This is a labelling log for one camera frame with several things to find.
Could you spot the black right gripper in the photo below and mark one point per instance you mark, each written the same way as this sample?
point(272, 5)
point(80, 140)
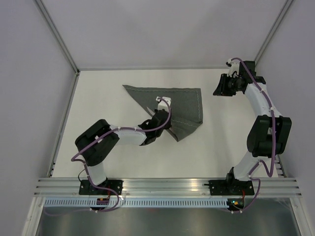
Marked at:
point(221, 90)

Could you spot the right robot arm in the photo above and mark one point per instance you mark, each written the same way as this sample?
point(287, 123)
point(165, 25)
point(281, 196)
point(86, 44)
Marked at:
point(267, 137)

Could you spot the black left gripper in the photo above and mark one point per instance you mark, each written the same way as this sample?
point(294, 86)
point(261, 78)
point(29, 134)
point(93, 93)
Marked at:
point(169, 124)

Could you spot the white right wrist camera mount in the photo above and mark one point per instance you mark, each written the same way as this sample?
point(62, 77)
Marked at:
point(233, 68)

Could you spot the aluminium mounting rail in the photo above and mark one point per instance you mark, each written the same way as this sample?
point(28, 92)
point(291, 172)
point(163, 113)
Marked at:
point(170, 188)

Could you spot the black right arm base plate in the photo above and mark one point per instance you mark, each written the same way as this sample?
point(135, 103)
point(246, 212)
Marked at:
point(234, 188)

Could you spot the aluminium frame post right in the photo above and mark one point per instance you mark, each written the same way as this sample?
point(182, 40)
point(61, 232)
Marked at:
point(273, 30)

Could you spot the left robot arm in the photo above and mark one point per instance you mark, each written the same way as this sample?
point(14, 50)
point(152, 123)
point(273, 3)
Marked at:
point(98, 141)

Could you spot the aluminium frame post left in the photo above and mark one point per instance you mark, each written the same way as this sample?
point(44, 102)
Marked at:
point(56, 34)

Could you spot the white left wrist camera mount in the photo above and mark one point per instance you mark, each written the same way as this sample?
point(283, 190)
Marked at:
point(163, 103)

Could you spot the grey cloth napkin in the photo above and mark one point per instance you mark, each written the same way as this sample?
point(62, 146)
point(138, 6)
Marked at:
point(186, 107)

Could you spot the aluminium frame post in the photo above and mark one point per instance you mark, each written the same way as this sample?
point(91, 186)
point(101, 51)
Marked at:
point(273, 30)
point(56, 34)

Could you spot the white slotted cable duct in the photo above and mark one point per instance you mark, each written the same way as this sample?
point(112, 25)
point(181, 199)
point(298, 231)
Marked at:
point(138, 202)

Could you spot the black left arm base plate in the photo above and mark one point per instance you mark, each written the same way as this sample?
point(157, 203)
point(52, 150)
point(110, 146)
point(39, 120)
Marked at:
point(109, 187)

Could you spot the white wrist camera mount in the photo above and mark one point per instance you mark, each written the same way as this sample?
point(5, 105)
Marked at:
point(163, 103)
point(233, 68)

